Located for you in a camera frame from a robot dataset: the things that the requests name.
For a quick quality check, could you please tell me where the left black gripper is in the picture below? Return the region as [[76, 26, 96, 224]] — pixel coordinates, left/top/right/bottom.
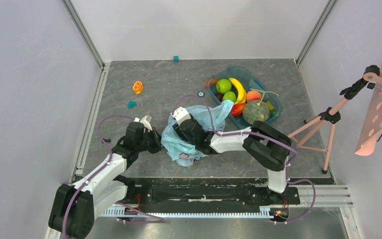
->
[[136, 126, 172, 154]]

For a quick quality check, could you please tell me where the light blue plastic bag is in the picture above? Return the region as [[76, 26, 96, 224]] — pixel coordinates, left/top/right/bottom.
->
[[161, 100, 233, 167]]

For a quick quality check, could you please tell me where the green fake apple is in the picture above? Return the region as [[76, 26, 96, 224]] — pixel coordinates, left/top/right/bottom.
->
[[216, 79, 232, 94]]

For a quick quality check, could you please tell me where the green netted fake melon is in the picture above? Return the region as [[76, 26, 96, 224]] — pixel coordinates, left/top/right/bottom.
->
[[243, 101, 270, 125]]

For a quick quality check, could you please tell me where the pink fake peach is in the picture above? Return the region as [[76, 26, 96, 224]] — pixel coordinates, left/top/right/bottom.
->
[[246, 90, 263, 102]]

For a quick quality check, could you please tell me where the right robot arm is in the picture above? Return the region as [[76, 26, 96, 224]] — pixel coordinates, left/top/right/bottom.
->
[[172, 118, 292, 203]]

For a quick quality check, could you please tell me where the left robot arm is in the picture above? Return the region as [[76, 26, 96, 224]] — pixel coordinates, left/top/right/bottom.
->
[[48, 116, 162, 239]]

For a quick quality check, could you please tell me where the dark brown fake fruit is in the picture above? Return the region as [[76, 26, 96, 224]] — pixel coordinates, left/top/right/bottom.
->
[[214, 92, 224, 102]]

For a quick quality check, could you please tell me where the red fake mango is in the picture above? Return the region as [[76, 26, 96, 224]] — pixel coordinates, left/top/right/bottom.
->
[[230, 103, 246, 117]]

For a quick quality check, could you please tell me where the green fake fruit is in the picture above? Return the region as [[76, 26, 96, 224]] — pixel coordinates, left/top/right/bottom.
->
[[222, 91, 237, 103]]

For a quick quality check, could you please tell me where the yellow fake banana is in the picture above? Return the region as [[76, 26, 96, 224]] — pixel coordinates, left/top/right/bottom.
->
[[229, 77, 247, 104]]

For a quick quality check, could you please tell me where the small teal piece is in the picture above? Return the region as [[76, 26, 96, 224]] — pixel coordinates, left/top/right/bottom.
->
[[127, 101, 137, 109]]

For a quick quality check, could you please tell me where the orange curved toy piece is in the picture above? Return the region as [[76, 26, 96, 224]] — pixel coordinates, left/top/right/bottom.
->
[[204, 77, 219, 87]]

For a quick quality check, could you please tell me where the yellow orange toy block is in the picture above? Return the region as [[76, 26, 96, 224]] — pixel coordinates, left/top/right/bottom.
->
[[132, 81, 144, 94]]

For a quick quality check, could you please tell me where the teal rectangular block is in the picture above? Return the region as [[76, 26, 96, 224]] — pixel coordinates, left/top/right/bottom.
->
[[248, 80, 265, 90]]

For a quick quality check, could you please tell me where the teal plastic bin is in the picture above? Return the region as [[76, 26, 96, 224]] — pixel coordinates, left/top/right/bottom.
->
[[205, 66, 282, 125]]

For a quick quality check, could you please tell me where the yellow small block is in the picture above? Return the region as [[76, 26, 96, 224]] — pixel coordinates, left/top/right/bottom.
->
[[266, 102, 275, 111]]

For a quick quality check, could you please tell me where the pink music stand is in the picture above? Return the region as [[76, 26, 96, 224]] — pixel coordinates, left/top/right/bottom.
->
[[288, 64, 382, 174]]

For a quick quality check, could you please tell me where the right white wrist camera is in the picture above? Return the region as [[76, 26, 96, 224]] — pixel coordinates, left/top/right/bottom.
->
[[171, 107, 191, 125]]

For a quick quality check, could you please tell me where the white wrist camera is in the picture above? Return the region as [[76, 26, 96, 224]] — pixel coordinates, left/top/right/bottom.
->
[[171, 107, 191, 125], [134, 115, 153, 131]]

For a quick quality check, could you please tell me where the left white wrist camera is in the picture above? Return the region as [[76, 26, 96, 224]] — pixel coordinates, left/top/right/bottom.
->
[[134, 115, 153, 131]]

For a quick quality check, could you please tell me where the white cable tray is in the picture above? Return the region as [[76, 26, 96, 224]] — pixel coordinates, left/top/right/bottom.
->
[[100, 205, 288, 220]]

